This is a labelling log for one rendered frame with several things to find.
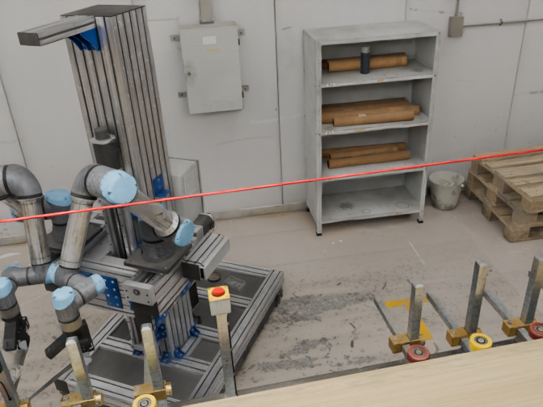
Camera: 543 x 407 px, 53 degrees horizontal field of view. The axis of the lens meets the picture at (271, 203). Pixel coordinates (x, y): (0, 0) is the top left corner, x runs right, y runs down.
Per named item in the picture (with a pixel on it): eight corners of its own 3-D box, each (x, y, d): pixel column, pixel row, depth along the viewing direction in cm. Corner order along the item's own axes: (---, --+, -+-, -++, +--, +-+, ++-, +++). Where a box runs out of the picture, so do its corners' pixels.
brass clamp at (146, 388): (136, 393, 205) (133, 383, 203) (172, 387, 207) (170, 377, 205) (136, 406, 200) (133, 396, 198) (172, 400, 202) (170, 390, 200)
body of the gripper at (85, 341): (95, 351, 200) (88, 326, 194) (71, 361, 196) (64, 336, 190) (90, 339, 206) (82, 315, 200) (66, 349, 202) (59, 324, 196)
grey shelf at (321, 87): (305, 209, 479) (302, 28, 404) (403, 198, 490) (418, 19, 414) (317, 236, 441) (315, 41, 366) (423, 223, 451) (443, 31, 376)
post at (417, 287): (402, 373, 227) (411, 280, 204) (410, 371, 228) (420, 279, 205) (406, 379, 224) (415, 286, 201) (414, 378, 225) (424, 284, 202)
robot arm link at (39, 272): (43, 160, 216) (62, 277, 225) (14, 162, 215) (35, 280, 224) (34, 162, 205) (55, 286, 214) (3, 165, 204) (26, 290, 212)
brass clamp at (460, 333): (444, 337, 224) (446, 329, 222) (474, 332, 226) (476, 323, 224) (452, 348, 219) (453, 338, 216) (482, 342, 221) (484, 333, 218)
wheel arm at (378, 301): (372, 304, 241) (373, 295, 239) (380, 302, 242) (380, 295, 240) (414, 376, 204) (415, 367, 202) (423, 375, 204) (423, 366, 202)
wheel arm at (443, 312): (425, 298, 246) (426, 291, 244) (432, 297, 247) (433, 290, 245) (475, 368, 209) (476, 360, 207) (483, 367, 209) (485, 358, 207)
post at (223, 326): (224, 395, 214) (212, 305, 192) (237, 392, 214) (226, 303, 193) (225, 404, 210) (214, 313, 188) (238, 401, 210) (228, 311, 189)
